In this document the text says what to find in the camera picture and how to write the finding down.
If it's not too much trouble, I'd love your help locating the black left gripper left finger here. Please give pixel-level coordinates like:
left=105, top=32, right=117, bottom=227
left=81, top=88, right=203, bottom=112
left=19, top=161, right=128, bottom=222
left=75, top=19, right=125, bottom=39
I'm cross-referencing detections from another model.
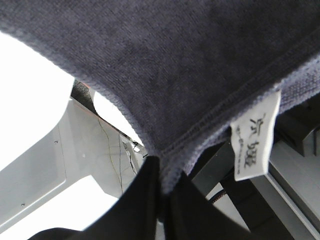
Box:
left=31, top=156, right=160, bottom=240

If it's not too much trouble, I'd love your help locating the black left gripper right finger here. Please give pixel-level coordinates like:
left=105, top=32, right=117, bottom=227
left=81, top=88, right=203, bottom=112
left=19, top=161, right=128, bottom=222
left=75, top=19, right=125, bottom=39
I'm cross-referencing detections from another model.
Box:
left=164, top=173, right=258, bottom=240

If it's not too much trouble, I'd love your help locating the dark navy towel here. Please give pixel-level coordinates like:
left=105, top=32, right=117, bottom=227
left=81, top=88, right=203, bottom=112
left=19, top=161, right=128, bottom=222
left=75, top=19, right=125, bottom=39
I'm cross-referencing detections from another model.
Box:
left=0, top=0, right=320, bottom=193

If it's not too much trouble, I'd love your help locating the white towel care label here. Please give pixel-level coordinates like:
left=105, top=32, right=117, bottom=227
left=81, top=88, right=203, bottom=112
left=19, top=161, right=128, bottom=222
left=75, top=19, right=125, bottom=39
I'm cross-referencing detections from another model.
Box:
left=230, top=90, right=282, bottom=182

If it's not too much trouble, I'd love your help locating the grey metal frame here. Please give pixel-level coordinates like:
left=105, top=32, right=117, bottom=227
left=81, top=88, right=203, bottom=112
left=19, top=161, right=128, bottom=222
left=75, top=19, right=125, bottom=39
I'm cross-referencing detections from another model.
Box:
left=0, top=98, right=145, bottom=231

